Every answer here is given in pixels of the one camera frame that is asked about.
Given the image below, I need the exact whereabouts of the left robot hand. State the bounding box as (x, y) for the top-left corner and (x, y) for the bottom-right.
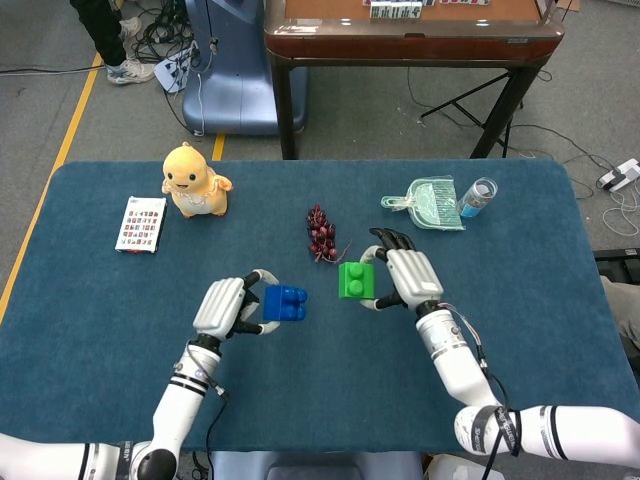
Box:
(192, 268), (281, 341)

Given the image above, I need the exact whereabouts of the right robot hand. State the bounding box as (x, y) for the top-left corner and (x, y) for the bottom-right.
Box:
(358, 227), (445, 312)

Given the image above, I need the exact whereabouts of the green toy block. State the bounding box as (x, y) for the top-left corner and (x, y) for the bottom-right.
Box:
(338, 261), (377, 301)

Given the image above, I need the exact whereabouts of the blue toy block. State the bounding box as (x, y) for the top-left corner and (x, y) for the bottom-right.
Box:
(262, 284), (309, 323)

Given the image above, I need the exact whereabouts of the pale green wrapped dustpan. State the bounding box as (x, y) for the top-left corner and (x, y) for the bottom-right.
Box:
(380, 175), (466, 232)

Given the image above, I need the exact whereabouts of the clear bottle blue label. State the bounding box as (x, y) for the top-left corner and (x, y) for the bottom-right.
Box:
(458, 177), (499, 219)

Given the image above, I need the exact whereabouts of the dark red grape bunch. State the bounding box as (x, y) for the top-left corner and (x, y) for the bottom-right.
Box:
(306, 203), (353, 265)

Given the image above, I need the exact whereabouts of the white printed book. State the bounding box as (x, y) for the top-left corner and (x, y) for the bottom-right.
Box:
(114, 195), (168, 255)

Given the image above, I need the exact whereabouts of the blue felt tablecloth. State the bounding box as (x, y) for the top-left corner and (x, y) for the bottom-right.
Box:
(0, 159), (640, 454)

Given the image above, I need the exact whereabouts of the yellow plush toy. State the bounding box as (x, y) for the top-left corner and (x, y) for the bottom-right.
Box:
(160, 142), (234, 219)

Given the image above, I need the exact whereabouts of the white power strip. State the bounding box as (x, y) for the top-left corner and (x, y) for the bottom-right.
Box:
(597, 158), (640, 193)

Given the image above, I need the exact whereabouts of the brown mahjong table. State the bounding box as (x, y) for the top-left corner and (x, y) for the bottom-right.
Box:
(263, 0), (566, 160)

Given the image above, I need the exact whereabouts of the lavender blue machine base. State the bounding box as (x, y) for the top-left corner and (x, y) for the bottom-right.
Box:
(181, 0), (309, 136)

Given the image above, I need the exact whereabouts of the standing mahjong tile row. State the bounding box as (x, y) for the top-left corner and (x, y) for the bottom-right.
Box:
(369, 1), (424, 20)

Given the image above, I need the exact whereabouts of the person in black clothes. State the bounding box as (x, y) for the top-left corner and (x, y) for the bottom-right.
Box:
(69, 0), (156, 85)

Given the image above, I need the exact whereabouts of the white cable with plug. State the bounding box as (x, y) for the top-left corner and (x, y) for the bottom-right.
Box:
(192, 34), (220, 137)

